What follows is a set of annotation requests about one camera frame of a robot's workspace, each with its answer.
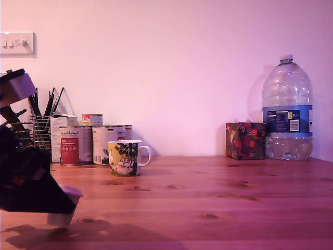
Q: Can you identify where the wire utensil rack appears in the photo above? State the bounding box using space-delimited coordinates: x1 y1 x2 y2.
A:
30 115 54 151

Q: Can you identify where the white coffee capsule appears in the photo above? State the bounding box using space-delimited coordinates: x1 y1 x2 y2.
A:
47 185 84 227

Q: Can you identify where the dark wooden utensil handle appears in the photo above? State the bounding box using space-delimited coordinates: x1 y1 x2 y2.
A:
0 108 28 131

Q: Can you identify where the small orange labelled can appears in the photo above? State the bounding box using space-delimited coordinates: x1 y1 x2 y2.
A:
82 113 104 127

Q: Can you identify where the large white labelled can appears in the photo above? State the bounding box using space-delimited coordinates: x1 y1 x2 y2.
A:
92 125 127 165
124 124 134 142

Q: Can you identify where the pale grey camera box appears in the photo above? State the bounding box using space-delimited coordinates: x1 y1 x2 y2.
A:
0 68 37 105

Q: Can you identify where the large can with red label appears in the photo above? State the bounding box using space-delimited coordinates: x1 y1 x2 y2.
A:
59 126 94 166

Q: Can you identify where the large clear water bottle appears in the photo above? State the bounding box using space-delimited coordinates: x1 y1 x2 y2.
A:
262 54 314 160

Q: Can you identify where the white wall light switch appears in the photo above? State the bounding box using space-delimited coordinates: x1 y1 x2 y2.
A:
0 32 36 56

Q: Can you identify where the white carton box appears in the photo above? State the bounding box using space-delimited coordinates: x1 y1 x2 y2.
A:
50 113 80 163

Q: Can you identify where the cartoon print coffee mug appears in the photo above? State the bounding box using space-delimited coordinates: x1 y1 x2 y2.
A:
108 140 152 177

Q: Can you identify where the floral patterned box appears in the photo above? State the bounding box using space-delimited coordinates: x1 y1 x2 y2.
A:
225 122 267 160

